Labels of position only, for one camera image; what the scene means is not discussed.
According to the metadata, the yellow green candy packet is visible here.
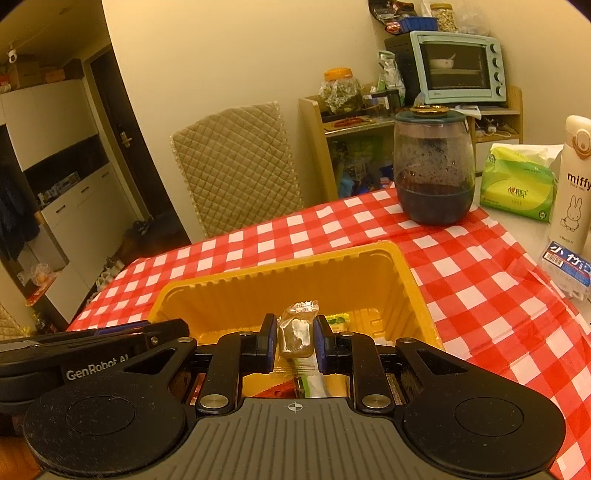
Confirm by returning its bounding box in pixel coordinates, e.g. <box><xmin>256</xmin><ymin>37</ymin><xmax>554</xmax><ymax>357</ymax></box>
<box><xmin>325</xmin><ymin>313</ymin><xmax>351</xmax><ymax>334</ymax></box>

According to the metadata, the clear grey snack packet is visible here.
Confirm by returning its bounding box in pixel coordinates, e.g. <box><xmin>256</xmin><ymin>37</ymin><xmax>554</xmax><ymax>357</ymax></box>
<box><xmin>294</xmin><ymin>355</ymin><xmax>329</xmax><ymax>398</ymax></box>

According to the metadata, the clear tan candy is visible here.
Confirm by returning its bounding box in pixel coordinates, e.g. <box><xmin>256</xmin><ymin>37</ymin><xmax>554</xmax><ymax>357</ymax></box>
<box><xmin>277</xmin><ymin>300</ymin><xmax>320</xmax><ymax>359</ymax></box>

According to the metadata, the red snack packet pile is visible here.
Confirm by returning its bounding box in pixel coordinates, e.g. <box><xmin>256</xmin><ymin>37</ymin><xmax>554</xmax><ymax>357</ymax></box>
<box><xmin>238</xmin><ymin>372</ymin><xmax>297</xmax><ymax>398</ymax></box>

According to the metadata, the orange plastic tray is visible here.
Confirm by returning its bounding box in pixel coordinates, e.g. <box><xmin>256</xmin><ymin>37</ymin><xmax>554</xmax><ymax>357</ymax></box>
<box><xmin>148</xmin><ymin>241</ymin><xmax>443</xmax><ymax>348</ymax></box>

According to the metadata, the beige quilted side chair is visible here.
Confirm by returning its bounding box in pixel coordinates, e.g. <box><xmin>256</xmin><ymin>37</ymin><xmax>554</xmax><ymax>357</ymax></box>
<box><xmin>0</xmin><ymin>306</ymin><xmax>28</xmax><ymax>341</ymax></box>

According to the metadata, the red white checkered tablecloth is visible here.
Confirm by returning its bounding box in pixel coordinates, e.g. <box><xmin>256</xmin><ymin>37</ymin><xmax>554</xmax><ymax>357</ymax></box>
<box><xmin>71</xmin><ymin>188</ymin><xmax>590</xmax><ymax>479</ymax></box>

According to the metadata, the white cabinet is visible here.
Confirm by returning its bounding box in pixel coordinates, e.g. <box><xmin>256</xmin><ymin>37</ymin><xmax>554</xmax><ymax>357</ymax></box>
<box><xmin>1</xmin><ymin>80</ymin><xmax>137</xmax><ymax>322</ymax></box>

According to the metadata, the dark door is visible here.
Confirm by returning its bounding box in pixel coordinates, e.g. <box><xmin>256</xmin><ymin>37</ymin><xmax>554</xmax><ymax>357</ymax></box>
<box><xmin>85</xmin><ymin>45</ymin><xmax>192</xmax><ymax>257</ymax></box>

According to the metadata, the wooden shelf unit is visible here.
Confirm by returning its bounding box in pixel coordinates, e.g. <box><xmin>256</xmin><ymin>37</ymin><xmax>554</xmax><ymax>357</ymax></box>
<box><xmin>298</xmin><ymin>86</ymin><xmax>523</xmax><ymax>201</ymax></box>

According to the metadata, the dark glass jar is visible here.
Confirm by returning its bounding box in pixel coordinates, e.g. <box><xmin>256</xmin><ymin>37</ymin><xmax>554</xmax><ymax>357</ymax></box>
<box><xmin>393</xmin><ymin>105</ymin><xmax>476</xmax><ymax>225</ymax></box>

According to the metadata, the blue white tissue packet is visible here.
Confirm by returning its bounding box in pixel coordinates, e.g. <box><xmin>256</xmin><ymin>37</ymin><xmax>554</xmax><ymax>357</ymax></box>
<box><xmin>539</xmin><ymin>241</ymin><xmax>590</xmax><ymax>301</ymax></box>

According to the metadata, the green tissue pack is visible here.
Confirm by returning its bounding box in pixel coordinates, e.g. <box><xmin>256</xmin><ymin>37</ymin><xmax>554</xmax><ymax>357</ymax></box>
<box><xmin>480</xmin><ymin>143</ymin><xmax>563</xmax><ymax>223</ymax></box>

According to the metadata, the orange lid snack jar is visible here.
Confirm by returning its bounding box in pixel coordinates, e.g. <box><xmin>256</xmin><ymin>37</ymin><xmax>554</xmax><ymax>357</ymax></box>
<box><xmin>318</xmin><ymin>67</ymin><xmax>363</xmax><ymax>115</ymax></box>

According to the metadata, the white miffy thermos bottle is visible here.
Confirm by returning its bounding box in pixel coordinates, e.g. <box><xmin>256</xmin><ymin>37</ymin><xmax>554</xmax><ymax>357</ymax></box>
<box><xmin>549</xmin><ymin>115</ymin><xmax>591</xmax><ymax>254</ymax></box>

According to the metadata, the green white pouch on shelf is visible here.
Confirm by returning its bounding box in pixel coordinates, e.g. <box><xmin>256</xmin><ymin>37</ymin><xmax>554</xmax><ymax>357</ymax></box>
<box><xmin>378</xmin><ymin>50</ymin><xmax>406</xmax><ymax>104</ymax></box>

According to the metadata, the light blue toaster oven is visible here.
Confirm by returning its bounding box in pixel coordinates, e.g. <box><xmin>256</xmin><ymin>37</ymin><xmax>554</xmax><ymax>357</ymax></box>
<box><xmin>385</xmin><ymin>31</ymin><xmax>507</xmax><ymax>106</ymax></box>

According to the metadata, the white bowl in oven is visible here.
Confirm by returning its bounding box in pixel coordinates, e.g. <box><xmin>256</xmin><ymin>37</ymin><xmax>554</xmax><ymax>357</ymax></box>
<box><xmin>429</xmin><ymin>54</ymin><xmax>456</xmax><ymax>70</ymax></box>

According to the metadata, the blue small box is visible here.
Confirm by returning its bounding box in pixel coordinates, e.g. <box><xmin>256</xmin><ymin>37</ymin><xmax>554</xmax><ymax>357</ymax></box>
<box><xmin>400</xmin><ymin>16</ymin><xmax>438</xmax><ymax>33</ymax></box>

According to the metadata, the dark snack bag on oven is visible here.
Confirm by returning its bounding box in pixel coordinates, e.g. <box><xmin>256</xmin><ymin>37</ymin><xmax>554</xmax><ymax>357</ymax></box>
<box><xmin>369</xmin><ymin>0</ymin><xmax>418</xmax><ymax>35</ymax></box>

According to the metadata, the glass jar of nuts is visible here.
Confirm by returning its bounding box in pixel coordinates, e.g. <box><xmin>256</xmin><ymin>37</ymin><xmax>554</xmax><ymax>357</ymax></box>
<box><xmin>430</xmin><ymin>2</ymin><xmax>459</xmax><ymax>33</ymax></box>

